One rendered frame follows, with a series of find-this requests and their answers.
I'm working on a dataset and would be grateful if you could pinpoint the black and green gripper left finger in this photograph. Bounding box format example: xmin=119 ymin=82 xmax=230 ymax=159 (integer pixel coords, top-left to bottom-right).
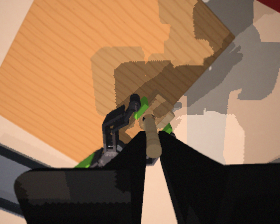
xmin=14 ymin=131 xmax=147 ymax=224

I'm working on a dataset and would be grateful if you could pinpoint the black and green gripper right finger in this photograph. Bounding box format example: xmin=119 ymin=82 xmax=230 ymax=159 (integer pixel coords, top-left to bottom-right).
xmin=158 ymin=131 xmax=280 ymax=224

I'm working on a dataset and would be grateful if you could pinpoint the black spring clamp with green grips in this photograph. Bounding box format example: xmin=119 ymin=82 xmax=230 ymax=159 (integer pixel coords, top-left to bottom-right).
xmin=75 ymin=94 xmax=160 ymax=168

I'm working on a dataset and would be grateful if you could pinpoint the dark grey shallow tray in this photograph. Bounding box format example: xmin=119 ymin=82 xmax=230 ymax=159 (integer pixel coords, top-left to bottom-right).
xmin=0 ymin=146 xmax=49 ymax=219

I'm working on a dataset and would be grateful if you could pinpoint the light brown wooden board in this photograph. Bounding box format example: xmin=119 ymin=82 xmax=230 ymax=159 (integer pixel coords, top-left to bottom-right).
xmin=0 ymin=0 xmax=235 ymax=163

